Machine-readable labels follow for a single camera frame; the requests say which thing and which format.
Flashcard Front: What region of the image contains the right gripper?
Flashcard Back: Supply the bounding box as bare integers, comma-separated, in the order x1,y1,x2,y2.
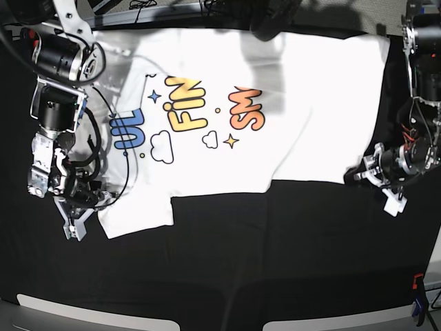
51,179,117,228

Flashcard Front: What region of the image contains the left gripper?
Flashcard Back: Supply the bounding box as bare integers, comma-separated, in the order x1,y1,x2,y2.
343,143,409,200

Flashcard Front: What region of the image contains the white printed t-shirt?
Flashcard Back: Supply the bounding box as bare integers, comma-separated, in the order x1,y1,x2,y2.
88,28,390,239

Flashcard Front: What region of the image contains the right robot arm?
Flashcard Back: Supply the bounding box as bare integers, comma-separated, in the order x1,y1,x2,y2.
6,1,110,237

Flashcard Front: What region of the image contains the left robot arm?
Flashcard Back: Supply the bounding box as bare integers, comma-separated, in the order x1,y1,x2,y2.
344,1,440,198

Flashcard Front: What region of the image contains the red clamp lower right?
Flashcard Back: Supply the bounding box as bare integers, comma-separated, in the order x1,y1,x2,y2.
412,273,424,290

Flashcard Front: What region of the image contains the black table cloth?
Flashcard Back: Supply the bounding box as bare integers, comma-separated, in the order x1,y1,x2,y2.
0,20,441,321

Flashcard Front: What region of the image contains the blue clamp lower right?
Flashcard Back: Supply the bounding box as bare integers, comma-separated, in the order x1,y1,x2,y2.
411,287,428,327

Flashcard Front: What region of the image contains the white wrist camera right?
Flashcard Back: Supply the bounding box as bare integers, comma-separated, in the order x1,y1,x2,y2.
61,209,94,241

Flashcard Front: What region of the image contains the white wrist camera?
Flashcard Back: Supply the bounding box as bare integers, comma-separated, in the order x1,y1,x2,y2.
382,188,407,217
61,209,94,241

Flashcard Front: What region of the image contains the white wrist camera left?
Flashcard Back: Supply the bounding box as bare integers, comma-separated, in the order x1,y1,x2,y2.
382,188,407,217

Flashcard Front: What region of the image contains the camera mount pole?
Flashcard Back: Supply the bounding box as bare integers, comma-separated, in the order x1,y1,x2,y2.
243,0,302,42

